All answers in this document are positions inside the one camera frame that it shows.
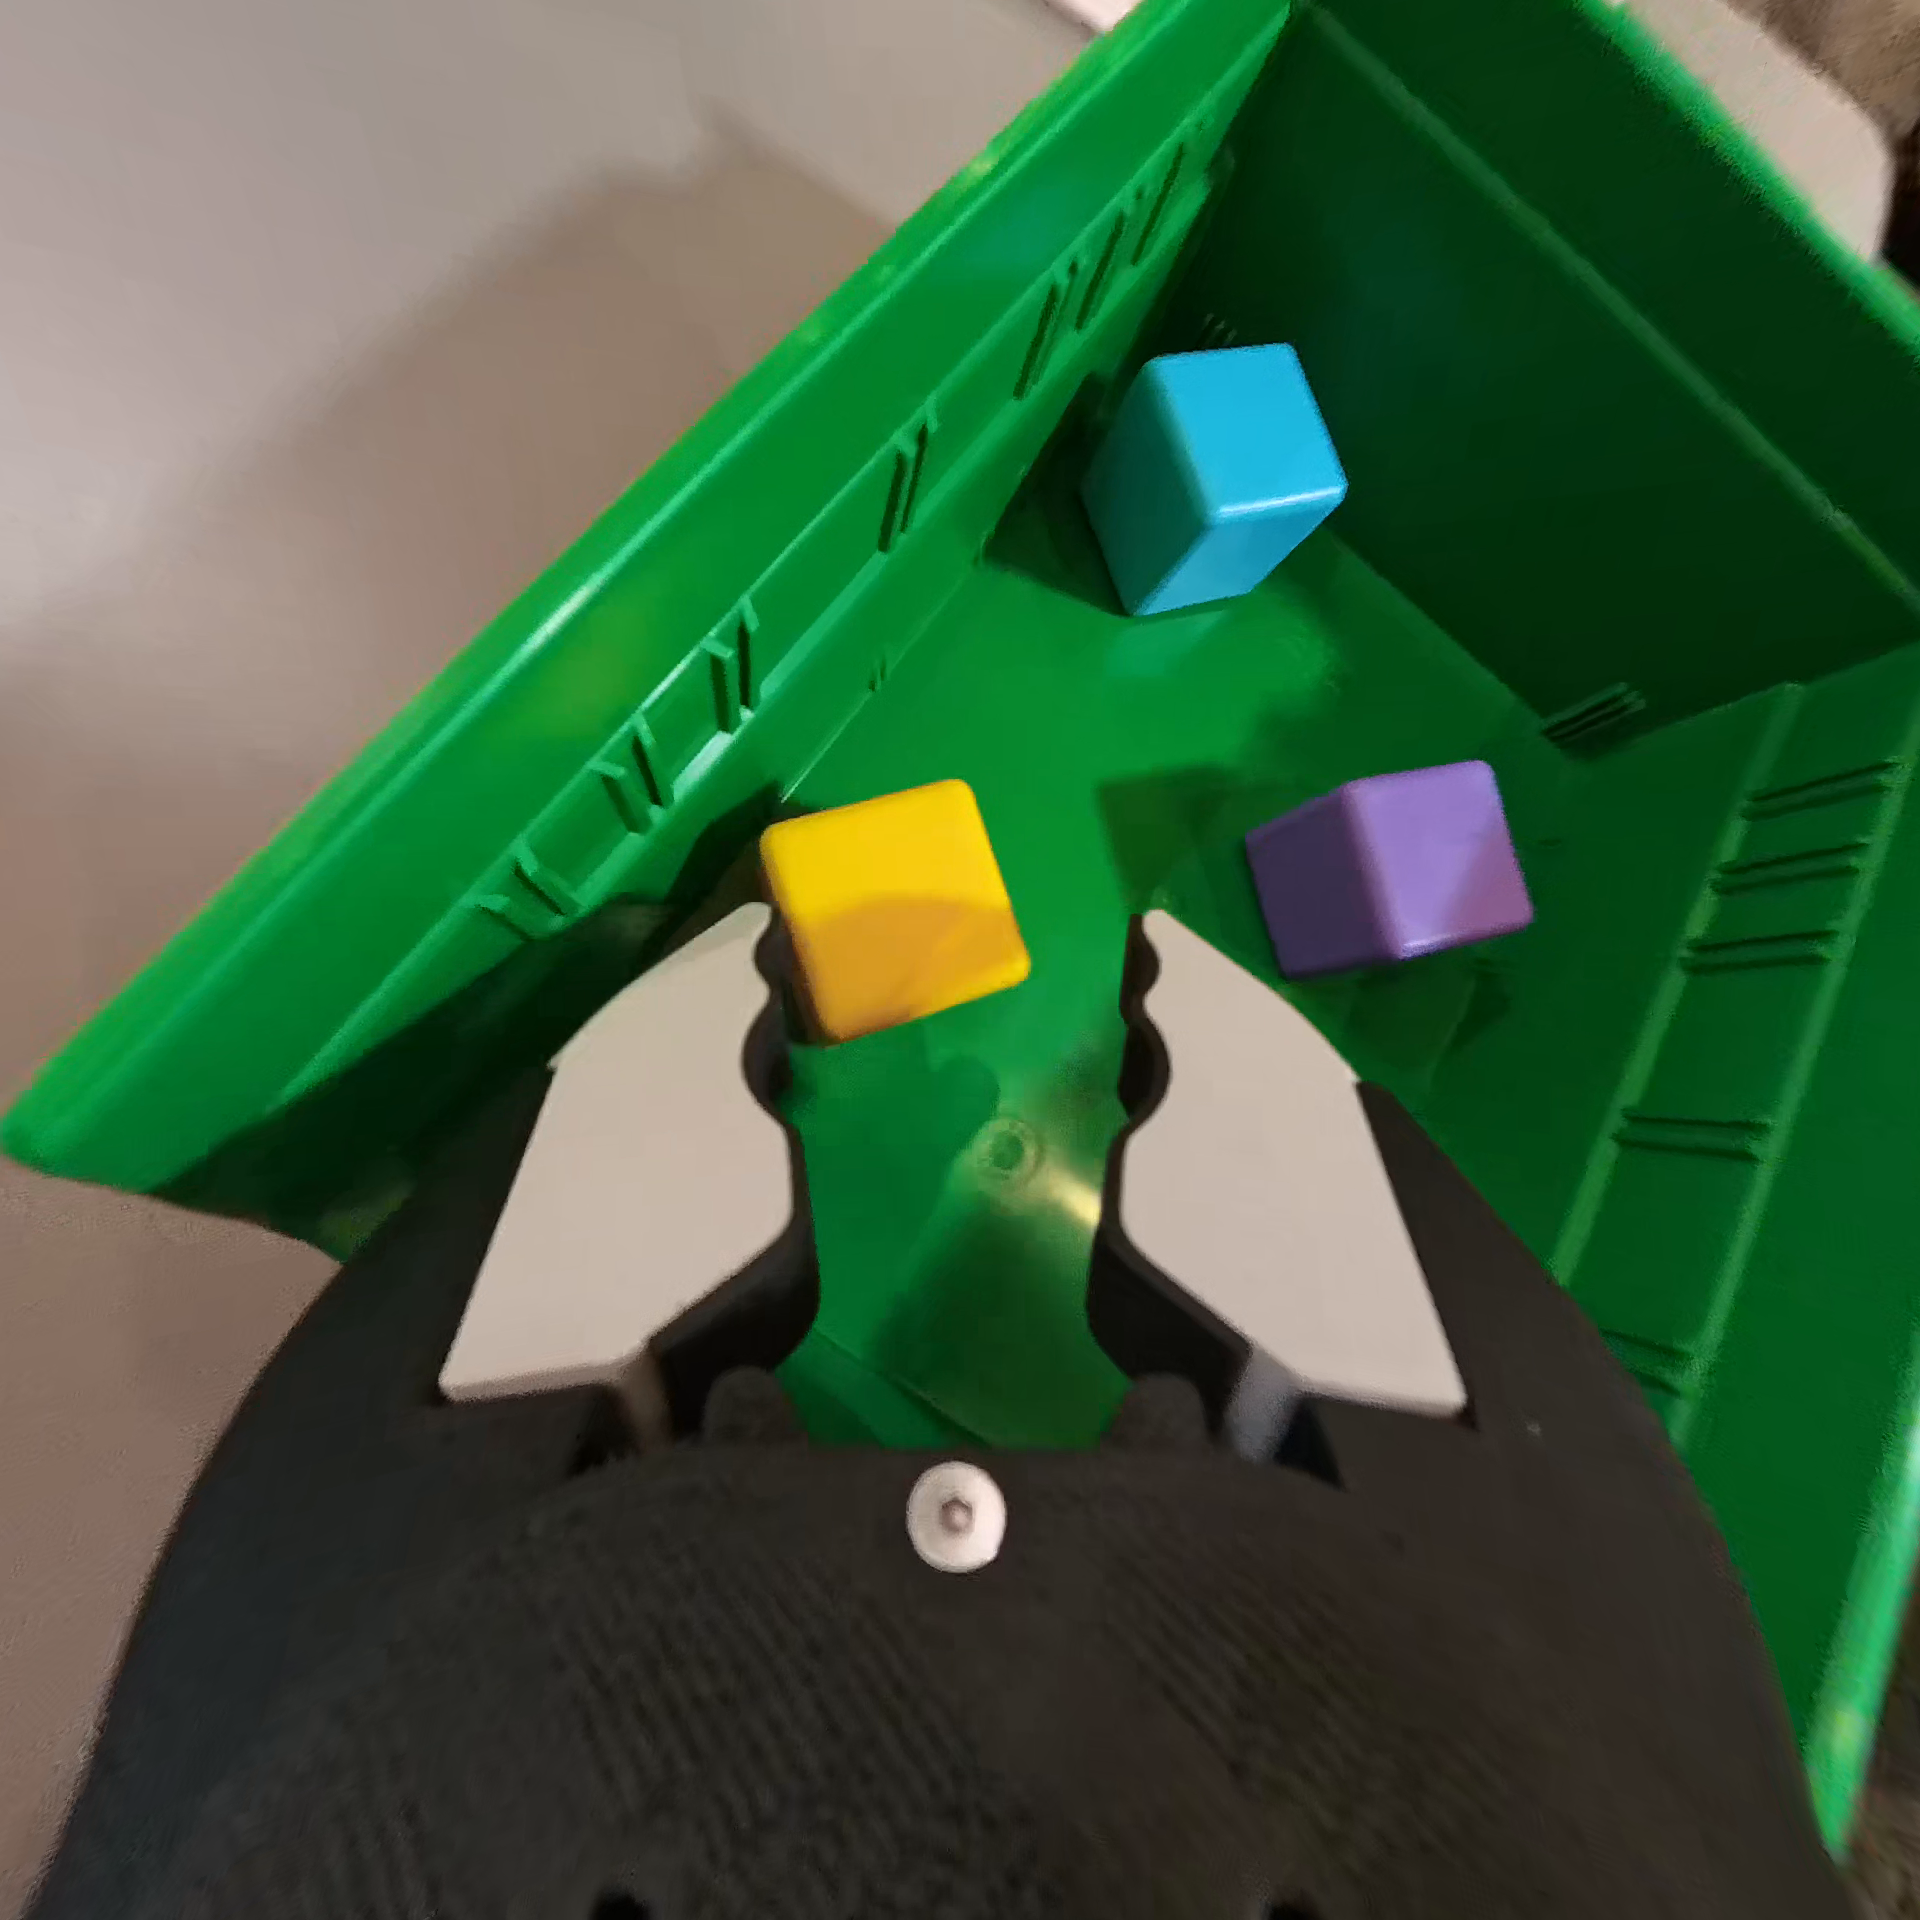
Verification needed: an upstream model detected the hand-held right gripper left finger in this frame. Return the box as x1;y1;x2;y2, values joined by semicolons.
439;903;825;1443

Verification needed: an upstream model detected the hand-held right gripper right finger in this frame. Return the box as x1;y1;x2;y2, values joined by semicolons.
1087;909;1470;1465

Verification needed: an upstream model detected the purple cube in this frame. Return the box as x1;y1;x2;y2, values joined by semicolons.
1246;759;1536;976

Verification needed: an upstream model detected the yellow cube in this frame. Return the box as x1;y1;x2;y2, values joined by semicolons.
757;780;1033;1040

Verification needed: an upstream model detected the light blue cube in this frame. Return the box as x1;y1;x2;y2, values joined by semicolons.
1079;344;1348;618

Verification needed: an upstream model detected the green plastic bin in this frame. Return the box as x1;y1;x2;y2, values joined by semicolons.
0;0;1920;1864

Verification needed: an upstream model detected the grey desk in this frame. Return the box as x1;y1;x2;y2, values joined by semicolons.
0;0;1895;1864

